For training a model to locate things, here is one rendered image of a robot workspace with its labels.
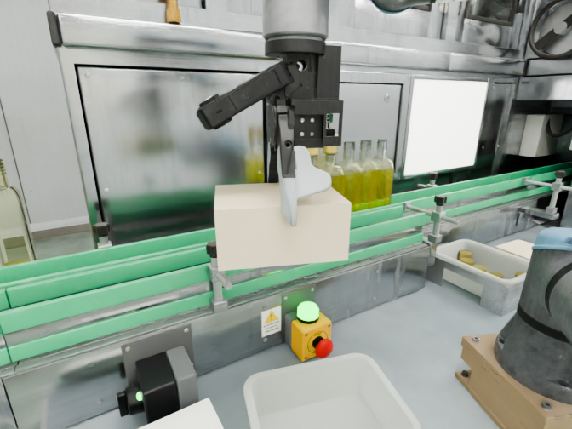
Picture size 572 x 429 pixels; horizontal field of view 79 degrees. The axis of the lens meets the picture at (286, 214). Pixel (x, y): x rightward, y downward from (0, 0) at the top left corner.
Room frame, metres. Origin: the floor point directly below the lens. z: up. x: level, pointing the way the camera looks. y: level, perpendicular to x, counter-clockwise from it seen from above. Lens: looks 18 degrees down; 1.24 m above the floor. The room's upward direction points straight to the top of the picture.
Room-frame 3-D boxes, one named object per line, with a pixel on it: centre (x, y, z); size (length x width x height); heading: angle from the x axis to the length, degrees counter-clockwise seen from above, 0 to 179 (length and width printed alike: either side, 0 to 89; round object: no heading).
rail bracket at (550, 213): (1.20, -0.93, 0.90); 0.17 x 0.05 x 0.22; 31
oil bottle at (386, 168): (0.95, -0.26, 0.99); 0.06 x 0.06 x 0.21; 31
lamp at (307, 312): (0.60, -0.04, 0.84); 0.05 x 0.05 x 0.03
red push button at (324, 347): (0.56, -0.07, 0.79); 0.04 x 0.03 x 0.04; 121
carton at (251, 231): (0.44, 0.01, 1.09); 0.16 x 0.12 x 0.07; 100
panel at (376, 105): (1.17, -0.37, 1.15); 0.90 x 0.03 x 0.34; 121
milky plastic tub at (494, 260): (0.84, -0.53, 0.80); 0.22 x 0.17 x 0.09; 31
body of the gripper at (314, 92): (0.44, -0.02, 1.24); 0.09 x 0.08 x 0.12; 100
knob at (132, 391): (0.42, 0.24, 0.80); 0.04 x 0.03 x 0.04; 31
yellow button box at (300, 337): (0.59, -0.05, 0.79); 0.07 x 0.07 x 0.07; 31
